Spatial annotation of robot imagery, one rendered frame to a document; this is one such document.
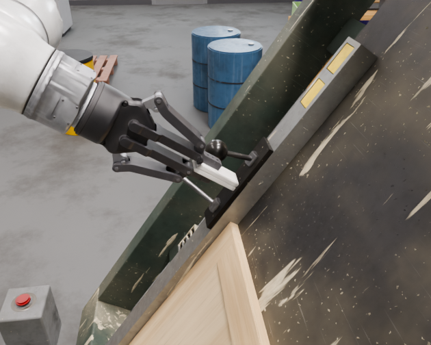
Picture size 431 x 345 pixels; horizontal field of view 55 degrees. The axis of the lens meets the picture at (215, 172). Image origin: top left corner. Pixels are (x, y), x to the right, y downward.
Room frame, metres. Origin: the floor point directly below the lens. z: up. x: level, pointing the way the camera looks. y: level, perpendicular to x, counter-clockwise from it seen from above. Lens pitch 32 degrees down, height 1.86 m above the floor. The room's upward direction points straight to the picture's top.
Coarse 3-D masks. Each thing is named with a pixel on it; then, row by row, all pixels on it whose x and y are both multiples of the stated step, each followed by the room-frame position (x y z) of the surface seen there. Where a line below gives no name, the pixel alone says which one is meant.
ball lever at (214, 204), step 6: (186, 180) 0.67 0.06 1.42; (192, 186) 0.66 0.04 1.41; (198, 192) 0.65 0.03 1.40; (204, 192) 0.66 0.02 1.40; (204, 198) 0.65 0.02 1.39; (210, 198) 0.65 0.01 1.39; (216, 198) 0.65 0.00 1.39; (210, 204) 0.64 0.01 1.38; (216, 204) 0.63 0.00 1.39; (210, 210) 0.63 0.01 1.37
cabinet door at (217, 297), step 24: (216, 240) 0.61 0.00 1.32; (240, 240) 0.57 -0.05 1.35; (216, 264) 0.56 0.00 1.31; (240, 264) 0.51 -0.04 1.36; (192, 288) 0.56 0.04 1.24; (216, 288) 0.51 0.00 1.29; (240, 288) 0.46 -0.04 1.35; (168, 312) 0.56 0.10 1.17; (192, 312) 0.51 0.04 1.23; (216, 312) 0.46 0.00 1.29; (240, 312) 0.42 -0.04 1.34; (144, 336) 0.57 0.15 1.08; (168, 336) 0.51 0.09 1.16; (192, 336) 0.46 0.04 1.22; (216, 336) 0.42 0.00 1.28; (240, 336) 0.39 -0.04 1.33; (264, 336) 0.37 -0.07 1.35
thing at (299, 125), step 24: (360, 48) 0.65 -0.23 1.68; (336, 72) 0.65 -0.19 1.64; (360, 72) 0.65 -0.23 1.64; (336, 96) 0.64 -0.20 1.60; (288, 120) 0.66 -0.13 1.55; (312, 120) 0.64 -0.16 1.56; (288, 144) 0.63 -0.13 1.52; (264, 168) 0.63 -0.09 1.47; (240, 192) 0.62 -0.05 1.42; (264, 192) 0.63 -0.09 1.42; (240, 216) 0.62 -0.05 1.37; (192, 240) 0.64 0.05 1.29; (168, 264) 0.65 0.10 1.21; (192, 264) 0.61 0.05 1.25; (168, 288) 0.60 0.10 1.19; (144, 312) 0.60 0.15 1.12; (120, 336) 0.60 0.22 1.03
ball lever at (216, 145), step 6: (210, 144) 0.58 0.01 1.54; (216, 144) 0.58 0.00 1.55; (222, 144) 0.58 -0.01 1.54; (210, 150) 0.58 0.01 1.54; (216, 150) 0.57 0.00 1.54; (222, 150) 0.58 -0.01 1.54; (216, 156) 0.57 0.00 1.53; (222, 156) 0.57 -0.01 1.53; (228, 156) 0.60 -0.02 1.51; (234, 156) 0.61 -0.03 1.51; (240, 156) 0.62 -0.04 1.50; (246, 156) 0.63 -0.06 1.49; (252, 156) 0.64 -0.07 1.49; (258, 156) 0.64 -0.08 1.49; (246, 162) 0.64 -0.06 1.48; (252, 162) 0.64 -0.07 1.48
